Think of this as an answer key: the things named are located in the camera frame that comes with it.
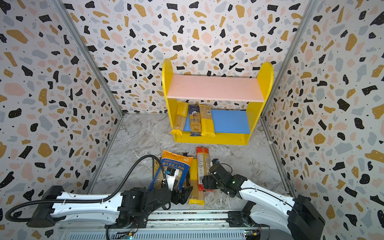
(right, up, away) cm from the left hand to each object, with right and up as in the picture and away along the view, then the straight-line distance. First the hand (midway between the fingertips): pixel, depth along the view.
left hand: (187, 185), depth 69 cm
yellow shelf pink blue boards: (+34, +48, +50) cm, 77 cm away
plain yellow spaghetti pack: (+10, +31, +26) cm, 42 cm away
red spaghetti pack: (+7, +2, +19) cm, 20 cm away
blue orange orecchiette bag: (-11, +8, +15) cm, 20 cm away
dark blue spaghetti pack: (+2, +34, +29) cm, 45 cm away
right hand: (+9, -1, +13) cm, 15 cm away
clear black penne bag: (-21, +6, +21) cm, 30 cm away
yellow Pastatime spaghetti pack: (-7, +36, +30) cm, 47 cm away
